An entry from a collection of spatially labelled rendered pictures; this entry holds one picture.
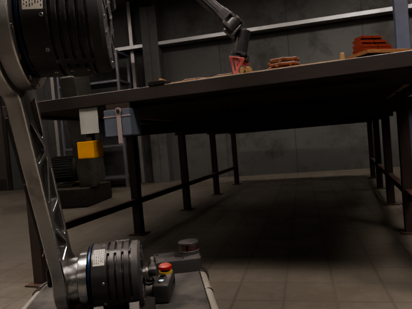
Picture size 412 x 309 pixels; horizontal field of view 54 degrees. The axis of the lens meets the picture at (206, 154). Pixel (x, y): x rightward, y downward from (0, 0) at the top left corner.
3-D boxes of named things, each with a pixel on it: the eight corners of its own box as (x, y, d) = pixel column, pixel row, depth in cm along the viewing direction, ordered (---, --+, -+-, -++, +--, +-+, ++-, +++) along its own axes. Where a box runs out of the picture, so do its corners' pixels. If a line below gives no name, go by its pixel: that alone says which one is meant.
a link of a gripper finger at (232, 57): (244, 76, 182) (247, 56, 182) (241, 74, 175) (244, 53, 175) (230, 75, 184) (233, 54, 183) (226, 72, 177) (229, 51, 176)
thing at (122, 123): (131, 142, 176) (127, 101, 176) (103, 144, 181) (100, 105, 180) (143, 141, 187) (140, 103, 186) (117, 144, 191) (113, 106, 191)
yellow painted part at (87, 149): (94, 157, 184) (89, 106, 184) (78, 159, 187) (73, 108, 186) (104, 157, 192) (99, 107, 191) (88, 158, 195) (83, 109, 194)
